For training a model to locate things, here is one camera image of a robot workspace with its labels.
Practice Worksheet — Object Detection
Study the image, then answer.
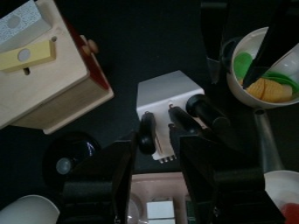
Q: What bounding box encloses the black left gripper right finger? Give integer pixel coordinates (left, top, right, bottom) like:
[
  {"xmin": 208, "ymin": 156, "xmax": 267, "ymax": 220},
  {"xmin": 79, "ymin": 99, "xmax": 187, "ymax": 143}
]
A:
[{"xmin": 168, "ymin": 122, "xmax": 287, "ymax": 224}]

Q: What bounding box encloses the bright green toy food slice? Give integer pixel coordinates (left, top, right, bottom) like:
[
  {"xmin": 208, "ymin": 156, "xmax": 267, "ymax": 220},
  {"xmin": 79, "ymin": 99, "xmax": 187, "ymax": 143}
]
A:
[{"xmin": 232, "ymin": 52, "xmax": 255, "ymax": 81}]

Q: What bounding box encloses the orange toy food slice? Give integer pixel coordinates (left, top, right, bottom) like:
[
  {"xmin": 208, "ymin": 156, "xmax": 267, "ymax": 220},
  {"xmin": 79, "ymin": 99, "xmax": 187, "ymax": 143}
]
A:
[{"xmin": 244, "ymin": 77, "xmax": 295, "ymax": 104}]

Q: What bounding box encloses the toy cleaver black handle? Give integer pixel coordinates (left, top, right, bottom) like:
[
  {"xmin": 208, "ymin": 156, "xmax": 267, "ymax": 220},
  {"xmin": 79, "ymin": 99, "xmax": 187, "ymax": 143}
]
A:
[{"xmin": 137, "ymin": 111, "xmax": 157, "ymax": 156}]

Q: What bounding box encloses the toy knife thick black handle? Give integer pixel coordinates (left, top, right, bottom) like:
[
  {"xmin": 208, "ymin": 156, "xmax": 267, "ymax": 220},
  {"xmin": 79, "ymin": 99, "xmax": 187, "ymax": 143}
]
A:
[{"xmin": 184, "ymin": 94, "xmax": 231, "ymax": 130}]

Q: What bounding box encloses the dark green toy food slice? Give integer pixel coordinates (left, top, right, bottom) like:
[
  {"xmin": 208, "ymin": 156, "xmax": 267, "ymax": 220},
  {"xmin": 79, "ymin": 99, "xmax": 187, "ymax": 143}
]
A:
[{"xmin": 263, "ymin": 71, "xmax": 299, "ymax": 90}]

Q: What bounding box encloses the red toy tomato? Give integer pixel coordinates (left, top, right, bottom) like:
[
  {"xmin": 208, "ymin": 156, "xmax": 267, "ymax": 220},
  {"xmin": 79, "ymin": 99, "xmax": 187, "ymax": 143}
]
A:
[{"xmin": 279, "ymin": 202, "xmax": 299, "ymax": 224}]

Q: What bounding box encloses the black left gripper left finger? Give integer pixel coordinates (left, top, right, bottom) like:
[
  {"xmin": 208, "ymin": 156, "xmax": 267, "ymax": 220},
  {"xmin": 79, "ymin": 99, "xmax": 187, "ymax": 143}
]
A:
[{"xmin": 57, "ymin": 130, "xmax": 139, "ymax": 224}]

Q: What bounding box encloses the grey round toy item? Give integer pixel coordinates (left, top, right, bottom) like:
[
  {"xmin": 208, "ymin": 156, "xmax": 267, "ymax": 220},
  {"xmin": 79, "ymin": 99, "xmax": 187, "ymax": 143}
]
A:
[{"xmin": 127, "ymin": 193, "xmax": 141, "ymax": 224}]

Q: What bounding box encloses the white toy knife block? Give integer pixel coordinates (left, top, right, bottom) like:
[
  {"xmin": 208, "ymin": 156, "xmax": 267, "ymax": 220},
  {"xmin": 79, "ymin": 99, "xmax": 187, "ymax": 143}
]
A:
[{"xmin": 135, "ymin": 69, "xmax": 205, "ymax": 164}]

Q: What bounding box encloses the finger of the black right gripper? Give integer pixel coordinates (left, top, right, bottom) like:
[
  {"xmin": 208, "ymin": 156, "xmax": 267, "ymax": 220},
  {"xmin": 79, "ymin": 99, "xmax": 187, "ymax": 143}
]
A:
[
  {"xmin": 241, "ymin": 0, "xmax": 299, "ymax": 90},
  {"xmin": 200, "ymin": 0, "xmax": 231, "ymax": 86}
]

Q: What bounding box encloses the wooden toy stove box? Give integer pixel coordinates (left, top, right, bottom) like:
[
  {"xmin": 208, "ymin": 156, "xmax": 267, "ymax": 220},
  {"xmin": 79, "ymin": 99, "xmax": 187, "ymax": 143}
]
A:
[{"xmin": 0, "ymin": 0, "xmax": 116, "ymax": 135}]

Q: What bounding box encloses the black lid grey knob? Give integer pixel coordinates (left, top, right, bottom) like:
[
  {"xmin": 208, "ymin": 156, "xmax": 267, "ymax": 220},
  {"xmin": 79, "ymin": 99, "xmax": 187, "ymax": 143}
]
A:
[{"xmin": 41, "ymin": 130, "xmax": 103, "ymax": 191}]

